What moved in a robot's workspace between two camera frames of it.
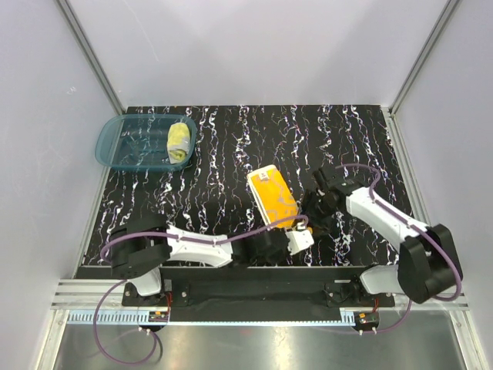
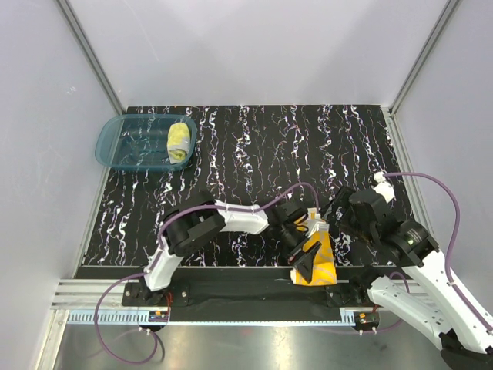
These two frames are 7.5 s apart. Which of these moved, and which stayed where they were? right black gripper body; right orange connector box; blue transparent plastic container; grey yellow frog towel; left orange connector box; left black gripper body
Moved: right black gripper body; left black gripper body
Stayed: left orange connector box; blue transparent plastic container; right orange connector box; grey yellow frog towel
